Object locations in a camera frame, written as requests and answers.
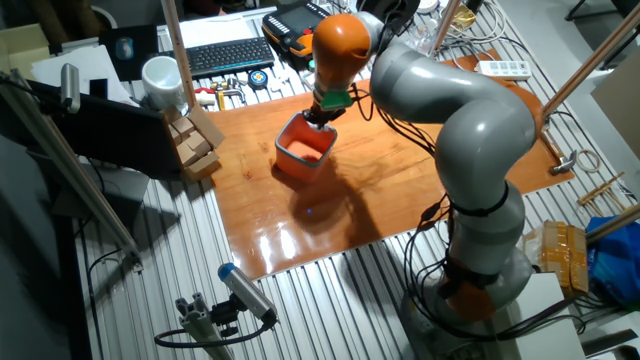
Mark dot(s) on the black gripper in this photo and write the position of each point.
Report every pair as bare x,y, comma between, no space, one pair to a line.
325,112

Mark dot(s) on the forearm in dark red sleeve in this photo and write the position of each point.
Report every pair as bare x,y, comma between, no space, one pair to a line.
200,5

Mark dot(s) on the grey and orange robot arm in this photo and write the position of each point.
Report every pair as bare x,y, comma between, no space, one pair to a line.
475,130

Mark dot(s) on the orange trash can grey rim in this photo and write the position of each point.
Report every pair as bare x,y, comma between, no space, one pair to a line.
300,160

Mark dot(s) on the small plastic packet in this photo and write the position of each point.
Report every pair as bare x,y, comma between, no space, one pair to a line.
307,80

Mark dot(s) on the white tissue scrap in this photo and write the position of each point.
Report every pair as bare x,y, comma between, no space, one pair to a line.
275,85
285,77

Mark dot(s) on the brass metal valve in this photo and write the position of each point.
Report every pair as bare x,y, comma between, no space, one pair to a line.
231,91

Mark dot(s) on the small yellow tool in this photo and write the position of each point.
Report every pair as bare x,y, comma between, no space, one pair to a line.
221,101

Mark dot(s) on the orange and black teach pendant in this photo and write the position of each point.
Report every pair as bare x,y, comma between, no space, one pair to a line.
290,25

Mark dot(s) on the glossy wooden board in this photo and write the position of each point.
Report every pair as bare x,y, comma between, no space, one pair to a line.
280,220

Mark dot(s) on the cardboard flap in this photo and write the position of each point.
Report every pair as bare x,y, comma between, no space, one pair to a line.
206,125

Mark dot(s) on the black computer keyboard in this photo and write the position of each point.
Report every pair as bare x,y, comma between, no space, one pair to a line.
227,56

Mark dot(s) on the small cardboard box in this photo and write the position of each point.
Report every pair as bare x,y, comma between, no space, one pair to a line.
202,166
186,155
182,126
198,143

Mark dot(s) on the clear plastic cup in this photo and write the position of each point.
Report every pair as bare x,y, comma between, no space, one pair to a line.
422,40

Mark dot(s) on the black filament spool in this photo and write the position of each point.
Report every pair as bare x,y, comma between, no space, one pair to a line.
400,12

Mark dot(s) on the white mug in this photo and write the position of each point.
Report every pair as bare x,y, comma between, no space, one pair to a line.
162,82

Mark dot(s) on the gold foil object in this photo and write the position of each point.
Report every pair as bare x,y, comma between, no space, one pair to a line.
465,17

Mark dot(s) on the black mouse pad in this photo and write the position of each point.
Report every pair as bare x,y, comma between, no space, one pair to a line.
145,50

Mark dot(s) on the black monitor panel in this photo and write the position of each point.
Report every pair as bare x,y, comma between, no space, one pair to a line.
115,135

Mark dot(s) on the grey computer mouse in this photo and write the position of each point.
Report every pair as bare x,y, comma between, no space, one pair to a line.
124,48

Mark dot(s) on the small black box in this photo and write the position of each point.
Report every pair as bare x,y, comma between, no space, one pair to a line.
98,88

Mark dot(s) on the white paper sheets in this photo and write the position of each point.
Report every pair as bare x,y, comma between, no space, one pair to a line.
95,65

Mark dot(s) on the metal clamp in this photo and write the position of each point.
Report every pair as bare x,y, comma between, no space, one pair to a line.
562,164

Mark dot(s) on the cardboard box yellow tape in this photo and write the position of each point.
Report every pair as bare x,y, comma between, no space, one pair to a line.
565,255

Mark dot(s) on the brown cardboard sheet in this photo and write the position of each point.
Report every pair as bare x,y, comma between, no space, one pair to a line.
620,105

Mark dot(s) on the large cardboard box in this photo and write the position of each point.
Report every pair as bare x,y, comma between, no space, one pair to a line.
22,47

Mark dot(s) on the black office chair base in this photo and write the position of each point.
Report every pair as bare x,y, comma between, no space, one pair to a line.
615,30

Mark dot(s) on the blue bag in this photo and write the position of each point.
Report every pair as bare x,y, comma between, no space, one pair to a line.
617,265

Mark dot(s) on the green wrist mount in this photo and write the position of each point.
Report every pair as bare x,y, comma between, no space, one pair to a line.
337,100

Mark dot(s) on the wooden post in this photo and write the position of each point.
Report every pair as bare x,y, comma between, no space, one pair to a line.
590,62
445,27
612,225
179,55

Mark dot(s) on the silver camera with blue cap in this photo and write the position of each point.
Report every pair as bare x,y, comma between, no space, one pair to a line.
247,292

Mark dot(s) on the black ball-head mount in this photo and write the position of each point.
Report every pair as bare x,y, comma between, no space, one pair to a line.
225,315

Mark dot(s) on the aluminium extrusion mount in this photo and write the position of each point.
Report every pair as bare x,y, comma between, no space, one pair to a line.
202,327

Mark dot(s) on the silver depth camera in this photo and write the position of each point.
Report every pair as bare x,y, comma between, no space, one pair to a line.
70,87

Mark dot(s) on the aluminium frame bar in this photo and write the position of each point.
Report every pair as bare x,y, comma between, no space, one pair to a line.
70,165

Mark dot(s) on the wooden stick frame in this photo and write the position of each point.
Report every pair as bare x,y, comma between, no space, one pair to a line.
600,192

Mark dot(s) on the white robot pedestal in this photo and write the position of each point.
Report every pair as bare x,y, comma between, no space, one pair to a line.
545,325

